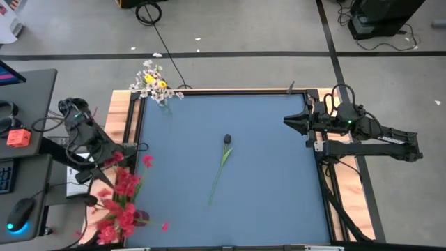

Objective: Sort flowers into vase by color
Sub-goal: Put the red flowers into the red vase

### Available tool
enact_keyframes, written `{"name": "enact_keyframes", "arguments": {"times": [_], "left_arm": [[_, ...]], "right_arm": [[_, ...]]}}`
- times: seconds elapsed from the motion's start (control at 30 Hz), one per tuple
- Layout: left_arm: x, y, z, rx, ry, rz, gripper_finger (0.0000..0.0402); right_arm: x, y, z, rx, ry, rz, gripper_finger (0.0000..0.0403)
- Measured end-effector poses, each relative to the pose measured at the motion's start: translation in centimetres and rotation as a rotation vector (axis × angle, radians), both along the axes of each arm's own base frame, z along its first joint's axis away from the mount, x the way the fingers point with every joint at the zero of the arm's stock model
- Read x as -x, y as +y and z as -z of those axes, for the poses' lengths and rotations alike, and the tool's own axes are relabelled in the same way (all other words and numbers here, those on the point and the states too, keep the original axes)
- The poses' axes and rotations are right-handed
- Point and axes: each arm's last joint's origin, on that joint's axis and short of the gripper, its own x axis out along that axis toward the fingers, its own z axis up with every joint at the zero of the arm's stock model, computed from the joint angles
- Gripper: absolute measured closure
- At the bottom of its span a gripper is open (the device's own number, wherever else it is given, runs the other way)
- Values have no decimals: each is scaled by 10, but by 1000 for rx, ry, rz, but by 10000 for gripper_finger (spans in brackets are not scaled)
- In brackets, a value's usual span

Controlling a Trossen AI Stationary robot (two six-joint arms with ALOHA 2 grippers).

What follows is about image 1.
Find black power adapter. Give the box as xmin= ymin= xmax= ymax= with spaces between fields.
xmin=47 ymin=135 xmax=70 ymax=146

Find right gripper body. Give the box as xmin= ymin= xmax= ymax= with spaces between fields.
xmin=306 ymin=100 xmax=338 ymax=147

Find black computer tower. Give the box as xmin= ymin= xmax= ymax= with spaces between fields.
xmin=347 ymin=0 xmax=426 ymax=40

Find dark artificial tulip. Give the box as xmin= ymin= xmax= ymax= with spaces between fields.
xmin=208 ymin=133 xmax=234 ymax=207

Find white blossom flower spray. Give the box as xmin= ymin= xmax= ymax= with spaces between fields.
xmin=128 ymin=59 xmax=185 ymax=105

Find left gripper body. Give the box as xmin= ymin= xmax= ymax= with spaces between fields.
xmin=74 ymin=120 xmax=121 ymax=184

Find black floor cable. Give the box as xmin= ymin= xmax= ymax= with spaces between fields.
xmin=134 ymin=1 xmax=193 ymax=90

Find black headphones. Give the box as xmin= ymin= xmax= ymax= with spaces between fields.
xmin=0 ymin=100 xmax=19 ymax=134

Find black table frame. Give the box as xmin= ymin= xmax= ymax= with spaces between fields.
xmin=120 ymin=87 xmax=376 ymax=251

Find black keyboard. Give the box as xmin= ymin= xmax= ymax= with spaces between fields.
xmin=0 ymin=159 xmax=15 ymax=195

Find dark grey desk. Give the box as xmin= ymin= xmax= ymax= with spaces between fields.
xmin=0 ymin=68 xmax=59 ymax=245

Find red artificial flower spray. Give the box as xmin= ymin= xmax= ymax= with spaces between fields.
xmin=91 ymin=150 xmax=171 ymax=246

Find white paper sheet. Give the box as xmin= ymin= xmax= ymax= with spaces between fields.
xmin=66 ymin=153 xmax=104 ymax=199

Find computer monitor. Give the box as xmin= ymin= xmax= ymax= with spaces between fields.
xmin=0 ymin=59 xmax=27 ymax=87

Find black computer mouse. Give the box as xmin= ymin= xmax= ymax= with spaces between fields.
xmin=6 ymin=197 xmax=36 ymax=233

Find black floor equipment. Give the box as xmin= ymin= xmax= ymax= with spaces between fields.
xmin=116 ymin=0 xmax=169 ymax=10

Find black desk support bar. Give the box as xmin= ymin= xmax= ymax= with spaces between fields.
xmin=38 ymin=137 xmax=98 ymax=177

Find orange cube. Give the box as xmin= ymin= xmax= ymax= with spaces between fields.
xmin=6 ymin=128 xmax=32 ymax=149

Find clear glass vase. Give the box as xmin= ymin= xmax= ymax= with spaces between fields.
xmin=158 ymin=99 xmax=174 ymax=118

